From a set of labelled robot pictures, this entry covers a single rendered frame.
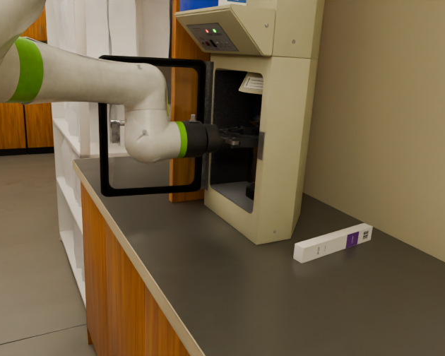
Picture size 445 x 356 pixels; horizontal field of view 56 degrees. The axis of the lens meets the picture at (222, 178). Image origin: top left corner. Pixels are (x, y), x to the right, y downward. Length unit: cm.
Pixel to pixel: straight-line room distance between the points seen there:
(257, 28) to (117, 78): 32
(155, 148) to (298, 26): 43
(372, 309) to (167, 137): 58
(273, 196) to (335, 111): 49
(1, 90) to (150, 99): 35
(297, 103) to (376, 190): 44
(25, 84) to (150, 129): 32
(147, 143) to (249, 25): 35
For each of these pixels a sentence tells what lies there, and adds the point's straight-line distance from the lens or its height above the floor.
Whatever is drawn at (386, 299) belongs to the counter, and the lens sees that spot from 97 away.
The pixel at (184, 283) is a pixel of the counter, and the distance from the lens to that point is 92.
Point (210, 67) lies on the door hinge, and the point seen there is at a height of 137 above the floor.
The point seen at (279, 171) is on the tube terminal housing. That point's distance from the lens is 106.
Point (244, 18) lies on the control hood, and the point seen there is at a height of 148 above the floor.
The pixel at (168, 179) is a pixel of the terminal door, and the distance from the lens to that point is 128.
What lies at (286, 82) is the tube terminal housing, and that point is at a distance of 102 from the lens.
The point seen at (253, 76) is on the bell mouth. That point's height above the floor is 136.
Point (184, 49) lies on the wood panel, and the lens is 129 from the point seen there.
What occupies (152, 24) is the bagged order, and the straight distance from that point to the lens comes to 233.
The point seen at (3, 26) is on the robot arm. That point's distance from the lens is 58.
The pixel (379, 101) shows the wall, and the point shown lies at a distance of 133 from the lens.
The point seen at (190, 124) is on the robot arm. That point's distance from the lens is 104.
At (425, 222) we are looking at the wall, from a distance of 126.
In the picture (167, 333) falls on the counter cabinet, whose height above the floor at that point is 81.
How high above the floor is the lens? 141
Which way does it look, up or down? 17 degrees down
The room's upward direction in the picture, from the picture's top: 3 degrees clockwise
